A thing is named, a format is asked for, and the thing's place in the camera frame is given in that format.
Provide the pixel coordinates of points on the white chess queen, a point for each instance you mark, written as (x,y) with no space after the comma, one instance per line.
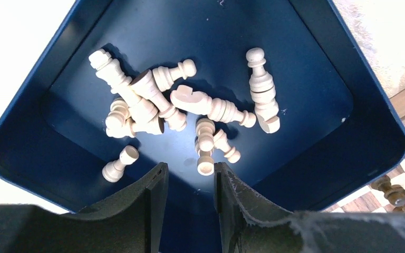
(109,69)

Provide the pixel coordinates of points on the white chess piece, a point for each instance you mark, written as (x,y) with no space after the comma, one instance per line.
(204,146)

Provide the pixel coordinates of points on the white chess pawn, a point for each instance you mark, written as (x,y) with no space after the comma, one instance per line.
(165,77)
(113,171)
(221,142)

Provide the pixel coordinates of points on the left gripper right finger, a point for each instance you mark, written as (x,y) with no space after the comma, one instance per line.
(249,222)

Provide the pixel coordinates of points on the dark blue tin lid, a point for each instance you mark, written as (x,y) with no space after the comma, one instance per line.
(278,91)

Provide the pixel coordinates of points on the white chess bishop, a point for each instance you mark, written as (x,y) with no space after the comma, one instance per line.
(263,92)

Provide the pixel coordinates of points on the white chess knight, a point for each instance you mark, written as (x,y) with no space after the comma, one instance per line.
(216,109)

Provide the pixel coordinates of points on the dark chess piece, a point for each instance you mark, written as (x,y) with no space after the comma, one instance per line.
(395,194)

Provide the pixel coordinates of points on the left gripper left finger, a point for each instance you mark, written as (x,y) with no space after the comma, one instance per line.
(129,220)

